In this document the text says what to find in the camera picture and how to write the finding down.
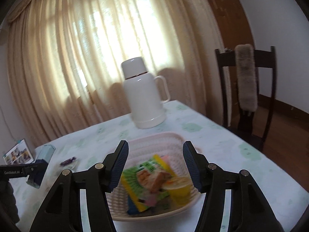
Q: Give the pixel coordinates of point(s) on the pink plastic basket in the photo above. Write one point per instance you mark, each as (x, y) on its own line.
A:
(168, 144)

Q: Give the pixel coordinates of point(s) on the yellow jelly cup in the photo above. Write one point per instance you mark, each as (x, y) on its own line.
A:
(179, 189)

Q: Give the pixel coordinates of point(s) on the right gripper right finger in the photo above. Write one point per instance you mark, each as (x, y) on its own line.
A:
(249, 208)

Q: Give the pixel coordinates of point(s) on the white thermos jug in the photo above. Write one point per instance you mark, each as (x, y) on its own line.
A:
(143, 95)

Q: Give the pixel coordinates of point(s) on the brown wooden door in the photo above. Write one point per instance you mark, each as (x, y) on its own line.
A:
(232, 22)

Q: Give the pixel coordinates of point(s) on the pink orange snack packet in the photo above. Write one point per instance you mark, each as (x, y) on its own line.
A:
(155, 163)

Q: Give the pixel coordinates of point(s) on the cloud print tablecloth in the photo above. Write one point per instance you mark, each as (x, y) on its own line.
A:
(286, 197)

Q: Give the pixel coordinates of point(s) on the beige curtain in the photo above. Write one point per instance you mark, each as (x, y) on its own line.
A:
(64, 59)

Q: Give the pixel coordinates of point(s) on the dark wooden chair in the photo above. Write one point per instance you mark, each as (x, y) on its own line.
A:
(263, 59)

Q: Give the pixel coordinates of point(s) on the grey fuzzy scarf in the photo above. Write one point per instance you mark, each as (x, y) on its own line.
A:
(246, 77)

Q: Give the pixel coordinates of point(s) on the purple candy bar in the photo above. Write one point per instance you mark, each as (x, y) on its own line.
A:
(68, 161)

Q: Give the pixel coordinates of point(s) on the photo collage stand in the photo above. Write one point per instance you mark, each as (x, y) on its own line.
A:
(19, 154)

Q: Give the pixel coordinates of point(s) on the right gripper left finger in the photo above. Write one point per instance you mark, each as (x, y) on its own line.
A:
(60, 210)

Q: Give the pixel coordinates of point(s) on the blue snack packet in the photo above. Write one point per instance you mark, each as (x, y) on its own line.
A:
(132, 209)

